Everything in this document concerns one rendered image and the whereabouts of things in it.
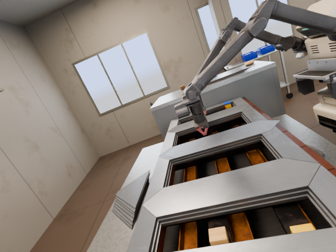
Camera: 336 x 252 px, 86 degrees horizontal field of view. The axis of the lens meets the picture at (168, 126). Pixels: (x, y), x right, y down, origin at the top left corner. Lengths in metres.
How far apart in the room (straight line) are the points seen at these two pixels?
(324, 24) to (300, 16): 0.11
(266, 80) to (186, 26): 2.62
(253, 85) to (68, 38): 3.83
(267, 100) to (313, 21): 1.17
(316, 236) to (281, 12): 0.78
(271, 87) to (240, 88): 0.29
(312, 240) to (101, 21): 4.40
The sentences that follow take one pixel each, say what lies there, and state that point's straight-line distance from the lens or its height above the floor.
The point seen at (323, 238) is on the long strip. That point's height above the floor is 0.85.
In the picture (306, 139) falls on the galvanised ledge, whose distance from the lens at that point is 1.39.
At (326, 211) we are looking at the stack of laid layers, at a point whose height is 0.84.
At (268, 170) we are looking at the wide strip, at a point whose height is 0.85.
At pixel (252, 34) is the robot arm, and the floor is 1.37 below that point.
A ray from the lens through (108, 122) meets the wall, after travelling 4.59.
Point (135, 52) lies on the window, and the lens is 4.23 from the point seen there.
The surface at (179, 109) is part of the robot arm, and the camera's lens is 0.87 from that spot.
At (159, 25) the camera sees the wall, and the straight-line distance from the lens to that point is 4.27.
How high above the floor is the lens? 1.38
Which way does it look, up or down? 17 degrees down
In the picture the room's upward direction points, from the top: 23 degrees counter-clockwise
